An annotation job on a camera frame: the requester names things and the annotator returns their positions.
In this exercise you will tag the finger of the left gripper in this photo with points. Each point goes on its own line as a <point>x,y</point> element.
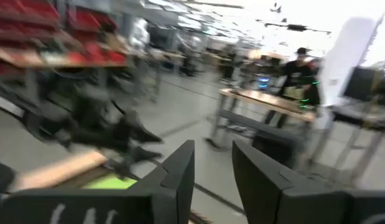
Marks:
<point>145,154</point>
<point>144,133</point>

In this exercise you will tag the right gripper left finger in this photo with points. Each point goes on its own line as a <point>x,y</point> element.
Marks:
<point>173,186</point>

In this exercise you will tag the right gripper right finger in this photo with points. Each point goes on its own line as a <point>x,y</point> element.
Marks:
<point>267,193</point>

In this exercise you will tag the lime green round plate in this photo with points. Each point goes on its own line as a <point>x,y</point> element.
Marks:
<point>111,183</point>

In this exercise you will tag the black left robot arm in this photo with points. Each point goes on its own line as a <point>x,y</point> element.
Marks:
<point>86,124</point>

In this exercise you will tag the wooden workbench metal legs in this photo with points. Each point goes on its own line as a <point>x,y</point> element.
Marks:
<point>267,99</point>

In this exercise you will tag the person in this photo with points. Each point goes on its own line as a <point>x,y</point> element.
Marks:
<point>296,71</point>

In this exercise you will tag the large black display screen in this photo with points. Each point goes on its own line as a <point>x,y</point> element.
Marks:
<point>363,82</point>

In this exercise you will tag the red storage bin rack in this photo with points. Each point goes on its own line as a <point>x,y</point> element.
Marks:
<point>33,18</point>

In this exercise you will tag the white pillar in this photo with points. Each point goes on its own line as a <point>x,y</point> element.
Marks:
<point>344,56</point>

